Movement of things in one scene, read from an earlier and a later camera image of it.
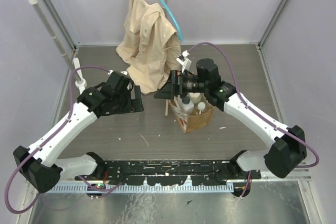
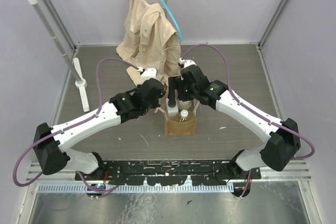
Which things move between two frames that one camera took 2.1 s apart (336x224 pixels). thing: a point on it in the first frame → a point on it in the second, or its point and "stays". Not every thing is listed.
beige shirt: (149, 49) stays
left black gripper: (135, 99) → (159, 93)
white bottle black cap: (187, 106) → (172, 106)
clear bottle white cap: (201, 107) → (184, 116)
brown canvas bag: (189, 123) → (183, 128)
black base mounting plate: (206, 172) stays
